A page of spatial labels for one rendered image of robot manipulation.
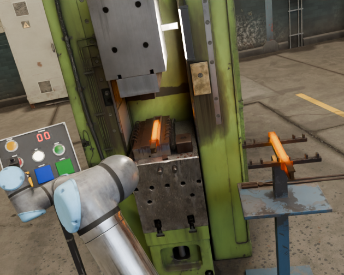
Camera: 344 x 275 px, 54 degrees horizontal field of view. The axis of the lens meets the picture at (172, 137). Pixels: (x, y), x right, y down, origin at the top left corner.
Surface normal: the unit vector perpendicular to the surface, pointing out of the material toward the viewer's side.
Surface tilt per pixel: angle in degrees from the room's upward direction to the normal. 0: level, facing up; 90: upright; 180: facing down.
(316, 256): 0
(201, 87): 90
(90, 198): 58
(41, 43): 90
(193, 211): 90
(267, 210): 0
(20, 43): 90
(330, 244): 0
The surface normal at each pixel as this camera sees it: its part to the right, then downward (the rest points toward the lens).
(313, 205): -0.16, -0.90
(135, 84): 0.00, 0.40
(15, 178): 0.23, -0.27
